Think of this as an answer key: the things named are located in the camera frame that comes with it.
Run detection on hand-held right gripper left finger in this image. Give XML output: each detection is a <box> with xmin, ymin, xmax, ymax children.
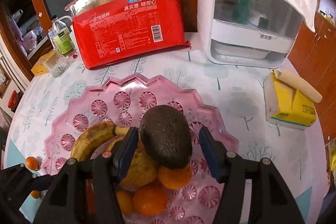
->
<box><xmin>33</xmin><ymin>127</ymin><xmax>139</xmax><ymax>224</ymax></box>

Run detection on red paper cup packet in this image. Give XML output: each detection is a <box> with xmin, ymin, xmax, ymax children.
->
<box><xmin>65</xmin><ymin>0</ymin><xmax>190</xmax><ymax>70</ymax></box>

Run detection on clear glass cup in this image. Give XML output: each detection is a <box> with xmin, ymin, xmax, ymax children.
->
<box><xmin>42</xmin><ymin>52</ymin><xmax>69</xmax><ymax>78</ymax></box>

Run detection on yellow pear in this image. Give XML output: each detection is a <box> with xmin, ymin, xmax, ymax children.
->
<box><xmin>106</xmin><ymin>136</ymin><xmax>159</xmax><ymax>189</ymax></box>

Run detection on green-label clear bottle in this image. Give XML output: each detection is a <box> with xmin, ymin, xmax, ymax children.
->
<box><xmin>51</xmin><ymin>17</ymin><xmax>76</xmax><ymax>58</ymax></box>

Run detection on wooden cabinet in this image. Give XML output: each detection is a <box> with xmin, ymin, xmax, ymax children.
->
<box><xmin>287</xmin><ymin>11</ymin><xmax>336</xmax><ymax>146</ymax></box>

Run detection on dark avocado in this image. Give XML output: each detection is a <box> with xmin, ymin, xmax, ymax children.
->
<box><xmin>139</xmin><ymin>105</ymin><xmax>193</xmax><ymax>170</ymax></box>

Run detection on spotted yellow banana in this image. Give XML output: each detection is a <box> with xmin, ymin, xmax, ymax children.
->
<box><xmin>70</xmin><ymin>121</ymin><xmax>130</xmax><ymax>161</ymax></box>

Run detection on tree-print tablecloth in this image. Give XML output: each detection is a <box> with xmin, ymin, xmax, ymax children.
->
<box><xmin>5</xmin><ymin>32</ymin><xmax>327</xmax><ymax>224</ymax></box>

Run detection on white countertop appliance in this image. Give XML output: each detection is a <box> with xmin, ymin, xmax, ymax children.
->
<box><xmin>197</xmin><ymin>0</ymin><xmax>306</xmax><ymax>68</ymax></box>

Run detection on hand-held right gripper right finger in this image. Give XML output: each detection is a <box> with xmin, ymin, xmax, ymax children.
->
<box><xmin>199</xmin><ymin>127</ymin><xmax>305</xmax><ymax>224</ymax></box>

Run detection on yellow tissue pack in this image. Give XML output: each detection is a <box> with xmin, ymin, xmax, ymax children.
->
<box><xmin>263</xmin><ymin>69</ymin><xmax>323</xmax><ymax>130</ymax></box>

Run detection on pink glass bowl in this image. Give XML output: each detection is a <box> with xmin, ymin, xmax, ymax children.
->
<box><xmin>41</xmin><ymin>73</ymin><xmax>239</xmax><ymax>224</ymax></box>

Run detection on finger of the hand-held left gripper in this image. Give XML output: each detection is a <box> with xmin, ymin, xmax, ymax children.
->
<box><xmin>0</xmin><ymin>165</ymin><xmax>54</xmax><ymax>191</ymax></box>

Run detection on yellow tin box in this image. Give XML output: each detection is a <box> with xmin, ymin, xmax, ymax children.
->
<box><xmin>31</xmin><ymin>50</ymin><xmax>57</xmax><ymax>76</ymax></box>

